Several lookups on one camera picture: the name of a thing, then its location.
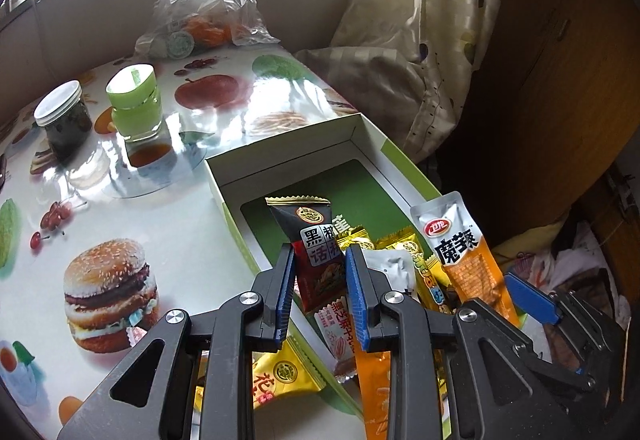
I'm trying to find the orange silver-topped snack packet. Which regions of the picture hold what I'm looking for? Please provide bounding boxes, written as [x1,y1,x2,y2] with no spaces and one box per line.
[352,247,417,440]

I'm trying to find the long gold snack bar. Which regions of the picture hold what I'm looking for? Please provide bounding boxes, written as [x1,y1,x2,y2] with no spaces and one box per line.
[375,231,453,317]

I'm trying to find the small yellow snack packet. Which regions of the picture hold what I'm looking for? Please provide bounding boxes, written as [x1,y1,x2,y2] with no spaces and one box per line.
[336,227,377,255]

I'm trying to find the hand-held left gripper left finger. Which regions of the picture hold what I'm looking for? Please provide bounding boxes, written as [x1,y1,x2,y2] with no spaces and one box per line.
[56,244,298,440]

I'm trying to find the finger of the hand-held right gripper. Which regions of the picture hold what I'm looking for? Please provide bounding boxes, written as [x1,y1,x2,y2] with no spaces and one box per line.
[502,273,566,327]

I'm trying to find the glass jar with green lid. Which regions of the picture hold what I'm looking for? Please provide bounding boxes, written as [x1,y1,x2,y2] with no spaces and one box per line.
[105,64,163,142]

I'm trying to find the clear jar with dark contents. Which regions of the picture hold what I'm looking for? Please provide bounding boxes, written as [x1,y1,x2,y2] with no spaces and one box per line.
[33,80,95,161]

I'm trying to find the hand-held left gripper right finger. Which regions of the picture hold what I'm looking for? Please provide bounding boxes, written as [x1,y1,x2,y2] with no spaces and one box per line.
[345,244,576,440]

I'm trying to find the dark red plum candy packet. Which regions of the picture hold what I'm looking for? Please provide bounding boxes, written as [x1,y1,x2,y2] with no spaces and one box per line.
[264,194,348,313]

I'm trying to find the white plastic bag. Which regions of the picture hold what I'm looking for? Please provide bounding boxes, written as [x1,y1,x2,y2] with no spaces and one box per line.
[492,220,633,321]

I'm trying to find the yellow peanut snack packet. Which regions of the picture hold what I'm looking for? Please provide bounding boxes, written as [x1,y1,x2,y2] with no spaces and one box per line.
[194,349,327,415]

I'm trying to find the orange white-topped snack packet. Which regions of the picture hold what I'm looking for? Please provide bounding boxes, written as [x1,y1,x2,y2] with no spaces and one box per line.
[410,191,521,327]

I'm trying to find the fruit print tablecloth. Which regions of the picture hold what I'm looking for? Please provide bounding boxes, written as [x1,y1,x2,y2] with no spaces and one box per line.
[0,45,436,440]

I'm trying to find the beige curtain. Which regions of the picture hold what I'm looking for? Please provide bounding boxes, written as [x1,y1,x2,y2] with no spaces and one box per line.
[292,0,508,163]

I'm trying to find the wooden cabinet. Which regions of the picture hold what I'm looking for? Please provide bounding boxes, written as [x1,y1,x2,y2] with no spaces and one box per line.
[440,0,640,271]

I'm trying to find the green white cardboard box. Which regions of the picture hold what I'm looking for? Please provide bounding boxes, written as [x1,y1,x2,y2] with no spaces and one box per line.
[204,113,531,440]

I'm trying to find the white brown nougat packet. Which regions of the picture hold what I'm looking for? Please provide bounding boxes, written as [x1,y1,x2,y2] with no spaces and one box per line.
[314,300,362,377]

